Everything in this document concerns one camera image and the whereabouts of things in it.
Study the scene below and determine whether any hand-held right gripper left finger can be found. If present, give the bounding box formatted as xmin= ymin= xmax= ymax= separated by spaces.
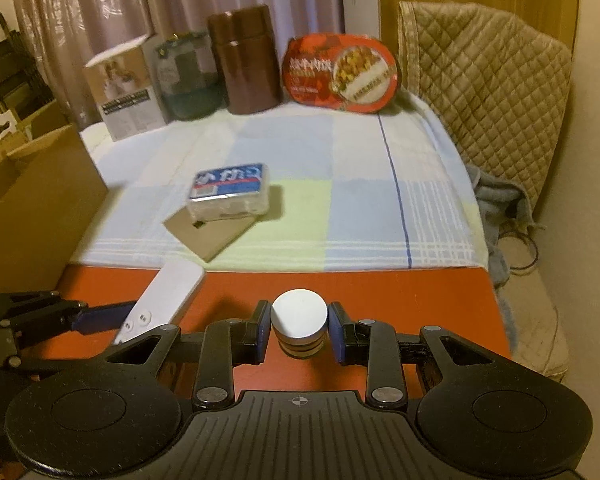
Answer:
xmin=102 ymin=300 xmax=272 ymax=409

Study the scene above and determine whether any cardboard box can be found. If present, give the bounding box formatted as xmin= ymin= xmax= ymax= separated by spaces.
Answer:
xmin=0 ymin=122 xmax=108 ymax=296

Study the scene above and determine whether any beige quilted cover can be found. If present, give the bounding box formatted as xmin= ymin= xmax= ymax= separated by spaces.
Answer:
xmin=397 ymin=0 xmax=573 ymax=211

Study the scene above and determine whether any red instant meal bowl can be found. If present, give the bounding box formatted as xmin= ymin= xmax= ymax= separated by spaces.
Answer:
xmin=281 ymin=34 xmax=401 ymax=113

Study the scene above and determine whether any clear plastic box blue label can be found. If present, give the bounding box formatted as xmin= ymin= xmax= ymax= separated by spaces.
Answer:
xmin=186 ymin=162 xmax=271 ymax=223

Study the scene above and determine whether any dark cable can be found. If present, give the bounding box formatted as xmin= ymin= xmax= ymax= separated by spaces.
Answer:
xmin=497 ymin=220 xmax=540 ymax=273

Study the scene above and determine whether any grey cloth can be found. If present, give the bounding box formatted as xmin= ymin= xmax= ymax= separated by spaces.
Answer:
xmin=467 ymin=164 xmax=536 ymax=286

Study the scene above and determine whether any brown thermos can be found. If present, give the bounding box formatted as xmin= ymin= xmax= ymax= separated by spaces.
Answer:
xmin=207 ymin=5 xmax=282 ymax=115

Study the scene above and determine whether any white product carton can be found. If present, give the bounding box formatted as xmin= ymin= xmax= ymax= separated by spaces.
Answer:
xmin=85 ymin=34 xmax=168 ymax=142

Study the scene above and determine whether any orange printed sheet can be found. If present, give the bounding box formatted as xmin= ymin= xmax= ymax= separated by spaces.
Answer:
xmin=20 ymin=265 xmax=513 ymax=401

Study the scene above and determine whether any green glass jar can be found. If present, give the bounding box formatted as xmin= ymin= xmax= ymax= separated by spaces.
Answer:
xmin=155 ymin=32 xmax=221 ymax=121

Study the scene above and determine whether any flat brown box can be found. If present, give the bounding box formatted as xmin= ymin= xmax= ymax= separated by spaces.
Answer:
xmin=162 ymin=207 xmax=258 ymax=262

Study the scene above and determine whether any small white-lidded jar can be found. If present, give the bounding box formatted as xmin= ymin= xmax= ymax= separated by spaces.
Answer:
xmin=271 ymin=289 xmax=328 ymax=359

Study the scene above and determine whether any white remote with red button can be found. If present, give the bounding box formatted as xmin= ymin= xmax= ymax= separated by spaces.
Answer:
xmin=112 ymin=262 xmax=206 ymax=346

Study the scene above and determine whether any pale pink curtain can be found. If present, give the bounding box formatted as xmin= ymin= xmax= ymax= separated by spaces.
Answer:
xmin=7 ymin=0 xmax=346 ymax=126

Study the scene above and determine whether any dark wicker basket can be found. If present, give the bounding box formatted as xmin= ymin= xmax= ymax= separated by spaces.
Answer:
xmin=0 ymin=7 xmax=56 ymax=121

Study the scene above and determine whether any pastel checkered blanket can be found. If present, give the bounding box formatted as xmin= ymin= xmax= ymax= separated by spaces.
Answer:
xmin=67 ymin=95 xmax=488 ymax=273

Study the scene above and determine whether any beige seat cushion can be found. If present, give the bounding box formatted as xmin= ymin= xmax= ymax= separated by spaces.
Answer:
xmin=500 ymin=267 xmax=570 ymax=383

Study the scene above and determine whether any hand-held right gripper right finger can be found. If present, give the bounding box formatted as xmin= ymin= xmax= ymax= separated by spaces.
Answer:
xmin=328 ymin=301 xmax=513 ymax=407

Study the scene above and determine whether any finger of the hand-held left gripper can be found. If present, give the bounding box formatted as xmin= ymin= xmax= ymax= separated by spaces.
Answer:
xmin=7 ymin=351 xmax=107 ymax=375
xmin=0 ymin=290 xmax=140 ymax=348

